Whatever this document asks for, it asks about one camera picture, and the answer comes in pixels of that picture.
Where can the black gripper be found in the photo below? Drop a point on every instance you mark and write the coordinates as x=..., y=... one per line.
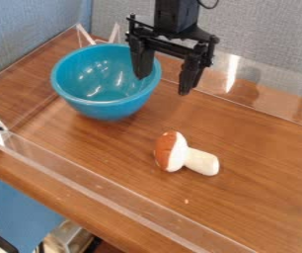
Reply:
x=192, y=45

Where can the brown and white toy mushroom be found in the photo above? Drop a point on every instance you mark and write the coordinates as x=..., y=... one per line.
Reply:
x=173, y=154

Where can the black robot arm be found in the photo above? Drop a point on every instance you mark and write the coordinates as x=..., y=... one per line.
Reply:
x=175, y=15

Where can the blue bowl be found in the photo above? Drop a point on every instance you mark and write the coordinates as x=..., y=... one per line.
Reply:
x=94, y=80

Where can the clear acrylic barrier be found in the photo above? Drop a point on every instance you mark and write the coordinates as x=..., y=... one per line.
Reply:
x=92, y=171

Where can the grey metal object under table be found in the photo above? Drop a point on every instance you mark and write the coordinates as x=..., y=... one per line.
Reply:
x=68, y=238

